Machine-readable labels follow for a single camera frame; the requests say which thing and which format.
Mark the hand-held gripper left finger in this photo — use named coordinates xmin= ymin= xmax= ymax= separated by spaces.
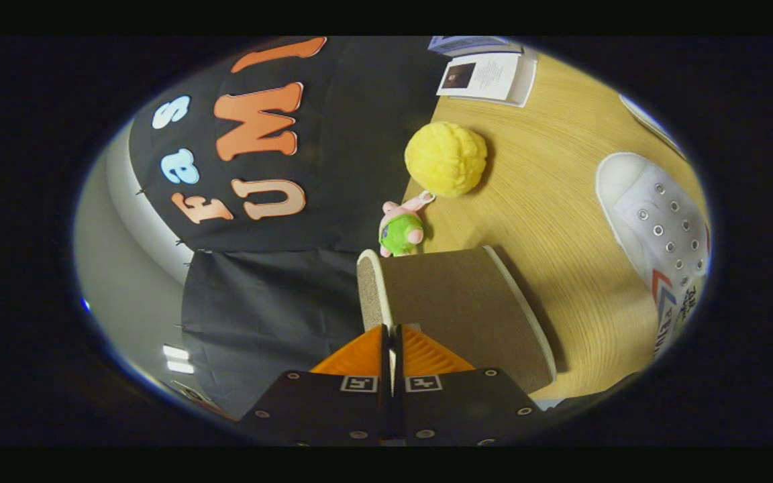
xmin=236 ymin=325 xmax=394 ymax=447

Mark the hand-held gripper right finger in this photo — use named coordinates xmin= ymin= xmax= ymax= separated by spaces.
xmin=393 ymin=325 xmax=548 ymax=447

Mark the brown storage box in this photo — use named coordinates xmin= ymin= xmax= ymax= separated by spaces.
xmin=358 ymin=246 xmax=557 ymax=394

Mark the pink and green plush toy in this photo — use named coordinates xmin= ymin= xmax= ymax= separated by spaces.
xmin=378 ymin=191 xmax=435 ymax=258

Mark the yellow plush toy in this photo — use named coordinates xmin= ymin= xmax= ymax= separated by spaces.
xmin=405 ymin=121 xmax=488 ymax=199

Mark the white book with dark photo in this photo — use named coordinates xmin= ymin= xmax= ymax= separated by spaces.
xmin=437 ymin=52 xmax=538 ymax=108

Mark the blue book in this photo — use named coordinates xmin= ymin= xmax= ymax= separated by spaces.
xmin=427 ymin=36 xmax=525 ymax=58

